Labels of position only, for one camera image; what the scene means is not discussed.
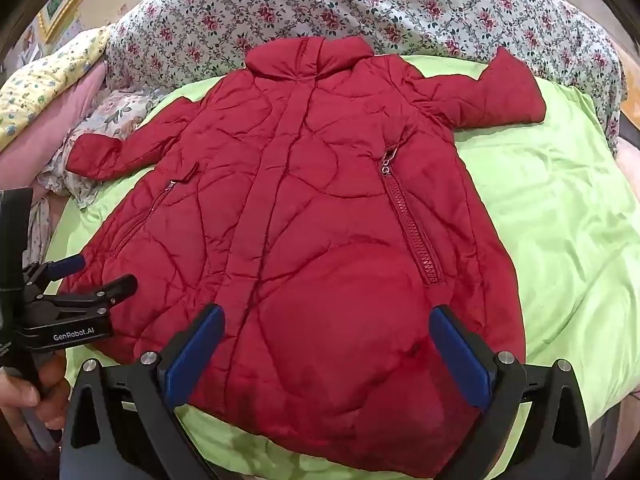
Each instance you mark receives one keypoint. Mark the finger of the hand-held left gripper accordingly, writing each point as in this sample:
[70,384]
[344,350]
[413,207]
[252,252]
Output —
[67,264]
[107,290]

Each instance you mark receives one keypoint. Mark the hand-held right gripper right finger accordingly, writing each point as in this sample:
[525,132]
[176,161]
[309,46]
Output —
[460,355]

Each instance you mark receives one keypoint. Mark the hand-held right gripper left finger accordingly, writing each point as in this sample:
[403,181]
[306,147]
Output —
[196,355]

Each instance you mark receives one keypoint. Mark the red quilted puffer jacket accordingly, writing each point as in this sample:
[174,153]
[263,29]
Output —
[320,210]

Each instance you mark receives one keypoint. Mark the person's left hand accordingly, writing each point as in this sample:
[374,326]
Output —
[55,390]

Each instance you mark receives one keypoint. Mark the pink pillow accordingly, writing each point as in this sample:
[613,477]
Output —
[45,145]

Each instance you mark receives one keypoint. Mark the pale large rose quilt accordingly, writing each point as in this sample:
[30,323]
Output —
[115,110]

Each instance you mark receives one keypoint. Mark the light green blanket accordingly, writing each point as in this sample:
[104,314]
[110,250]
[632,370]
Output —
[550,220]

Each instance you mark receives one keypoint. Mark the yellow floral pillow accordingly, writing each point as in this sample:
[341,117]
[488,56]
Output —
[45,85]

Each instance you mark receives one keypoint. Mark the small red rose bedsheet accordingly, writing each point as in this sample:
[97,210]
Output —
[250,5]

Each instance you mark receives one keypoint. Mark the gold picture frame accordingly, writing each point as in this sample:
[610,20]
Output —
[65,10]

